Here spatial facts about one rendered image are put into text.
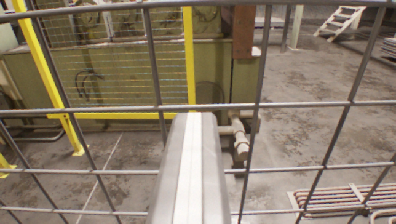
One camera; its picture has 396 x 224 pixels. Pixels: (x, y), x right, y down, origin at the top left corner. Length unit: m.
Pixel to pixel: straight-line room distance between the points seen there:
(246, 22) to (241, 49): 0.21
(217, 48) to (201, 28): 0.22
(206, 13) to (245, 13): 0.32
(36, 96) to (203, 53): 1.80
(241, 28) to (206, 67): 0.46
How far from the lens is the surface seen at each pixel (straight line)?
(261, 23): 8.09
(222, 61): 1.87
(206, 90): 1.92
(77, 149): 2.19
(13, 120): 3.04
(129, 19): 1.91
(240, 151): 1.53
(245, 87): 2.00
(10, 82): 2.73
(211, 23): 1.85
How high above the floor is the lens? 1.26
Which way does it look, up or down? 32 degrees down
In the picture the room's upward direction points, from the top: 2 degrees counter-clockwise
